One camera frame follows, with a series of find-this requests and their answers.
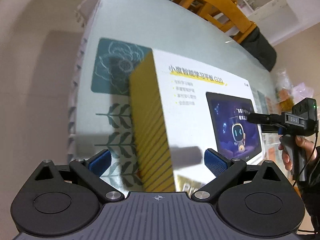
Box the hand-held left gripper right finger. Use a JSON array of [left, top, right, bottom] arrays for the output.
[[194, 149, 283, 202]]

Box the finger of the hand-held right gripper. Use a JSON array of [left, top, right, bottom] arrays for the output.
[[261, 126, 284, 134], [247, 113, 285, 125]]

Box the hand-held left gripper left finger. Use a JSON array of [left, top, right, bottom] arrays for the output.
[[34, 149, 125, 202]]

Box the white and yellow tablet box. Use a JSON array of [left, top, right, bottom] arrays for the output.
[[129, 49, 265, 193]]

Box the person's right forearm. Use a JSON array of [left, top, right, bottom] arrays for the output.
[[299, 144, 320, 233]]

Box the person's right hand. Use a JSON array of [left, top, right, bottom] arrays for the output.
[[278, 136, 316, 172]]

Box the clear plastic snack bag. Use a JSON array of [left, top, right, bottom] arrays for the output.
[[274, 70, 310, 110]]

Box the wooden chair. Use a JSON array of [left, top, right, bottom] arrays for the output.
[[154, 0, 257, 44]]

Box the black cable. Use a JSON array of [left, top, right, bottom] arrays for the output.
[[292, 120, 320, 188]]

